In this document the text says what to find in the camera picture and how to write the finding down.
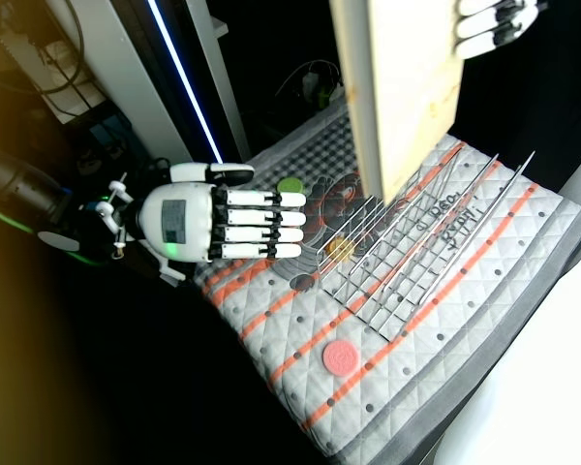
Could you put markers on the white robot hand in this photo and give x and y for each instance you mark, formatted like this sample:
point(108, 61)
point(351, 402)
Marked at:
point(189, 223)
point(484, 24)

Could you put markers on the beige paperback book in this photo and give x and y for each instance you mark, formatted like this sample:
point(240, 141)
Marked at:
point(402, 97)

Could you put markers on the green toy cookie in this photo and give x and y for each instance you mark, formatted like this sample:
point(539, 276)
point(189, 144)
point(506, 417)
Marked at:
point(290, 185)

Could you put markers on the yellow toy cookie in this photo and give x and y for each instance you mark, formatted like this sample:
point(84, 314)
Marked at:
point(340, 250)

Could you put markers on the grey quilt with bear print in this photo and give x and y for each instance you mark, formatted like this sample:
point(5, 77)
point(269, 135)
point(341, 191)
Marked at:
point(319, 315)

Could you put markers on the white column with blue light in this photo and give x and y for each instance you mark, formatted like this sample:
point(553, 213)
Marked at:
point(126, 72)

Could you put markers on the green plug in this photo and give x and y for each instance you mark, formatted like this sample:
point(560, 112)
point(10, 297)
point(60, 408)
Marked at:
point(324, 94)

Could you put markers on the white power adapter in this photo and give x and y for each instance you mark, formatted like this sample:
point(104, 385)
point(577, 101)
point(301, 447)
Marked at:
point(311, 83)

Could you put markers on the pink toy cookie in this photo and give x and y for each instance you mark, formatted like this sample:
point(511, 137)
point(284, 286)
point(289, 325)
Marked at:
point(341, 357)

